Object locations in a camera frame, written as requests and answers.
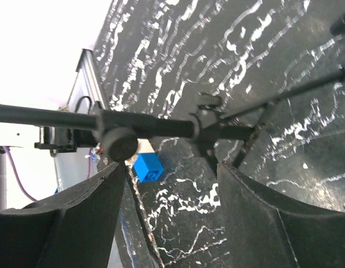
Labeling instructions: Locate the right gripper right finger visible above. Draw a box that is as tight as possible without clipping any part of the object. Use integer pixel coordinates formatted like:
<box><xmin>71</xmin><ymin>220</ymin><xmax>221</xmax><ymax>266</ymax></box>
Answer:
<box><xmin>217</xmin><ymin>162</ymin><xmax>345</xmax><ymax>267</ymax></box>

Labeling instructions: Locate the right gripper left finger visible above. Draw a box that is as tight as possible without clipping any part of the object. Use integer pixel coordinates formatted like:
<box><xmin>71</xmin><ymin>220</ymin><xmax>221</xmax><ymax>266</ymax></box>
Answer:
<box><xmin>0</xmin><ymin>163</ymin><xmax>126</xmax><ymax>267</ymax></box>

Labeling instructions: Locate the red mic tripod stand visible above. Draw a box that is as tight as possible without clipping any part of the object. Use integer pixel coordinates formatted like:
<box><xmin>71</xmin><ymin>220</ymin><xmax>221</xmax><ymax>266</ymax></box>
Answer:
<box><xmin>0</xmin><ymin>64</ymin><xmax>345</xmax><ymax>167</ymax></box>

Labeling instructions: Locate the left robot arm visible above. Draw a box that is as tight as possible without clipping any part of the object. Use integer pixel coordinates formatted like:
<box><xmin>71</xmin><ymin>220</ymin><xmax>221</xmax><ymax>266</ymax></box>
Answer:
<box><xmin>0</xmin><ymin>96</ymin><xmax>97</xmax><ymax>155</ymax></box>

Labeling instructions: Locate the blue and white block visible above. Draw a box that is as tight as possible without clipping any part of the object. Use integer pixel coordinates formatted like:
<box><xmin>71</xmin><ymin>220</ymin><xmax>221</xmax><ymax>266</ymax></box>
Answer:
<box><xmin>125</xmin><ymin>139</ymin><xmax>164</xmax><ymax>183</ymax></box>

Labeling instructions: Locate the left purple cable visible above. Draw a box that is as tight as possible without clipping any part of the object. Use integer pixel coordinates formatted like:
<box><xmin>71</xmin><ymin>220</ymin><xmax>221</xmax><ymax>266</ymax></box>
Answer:
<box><xmin>2</xmin><ymin>146</ymin><xmax>99</xmax><ymax>202</ymax></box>

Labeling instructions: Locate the aluminium frame rail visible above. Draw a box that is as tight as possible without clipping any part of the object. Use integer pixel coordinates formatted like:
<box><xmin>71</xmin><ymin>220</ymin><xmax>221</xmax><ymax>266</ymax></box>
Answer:
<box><xmin>54</xmin><ymin>49</ymin><xmax>108</xmax><ymax>192</ymax></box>

